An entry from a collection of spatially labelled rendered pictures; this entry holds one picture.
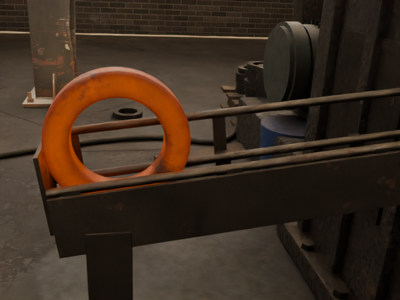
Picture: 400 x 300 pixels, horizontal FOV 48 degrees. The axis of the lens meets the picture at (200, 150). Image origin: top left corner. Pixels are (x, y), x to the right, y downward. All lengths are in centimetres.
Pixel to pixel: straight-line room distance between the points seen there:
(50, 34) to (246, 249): 206
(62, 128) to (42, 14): 254
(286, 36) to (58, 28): 165
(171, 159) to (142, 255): 92
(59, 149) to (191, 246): 100
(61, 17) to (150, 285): 210
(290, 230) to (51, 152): 108
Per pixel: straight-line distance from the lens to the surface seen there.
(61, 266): 146
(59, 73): 314
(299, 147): 67
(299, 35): 190
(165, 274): 140
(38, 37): 312
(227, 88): 302
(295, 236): 150
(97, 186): 57
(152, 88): 56
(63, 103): 56
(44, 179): 58
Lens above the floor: 84
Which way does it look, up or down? 21 degrees down
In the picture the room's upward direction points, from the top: 3 degrees clockwise
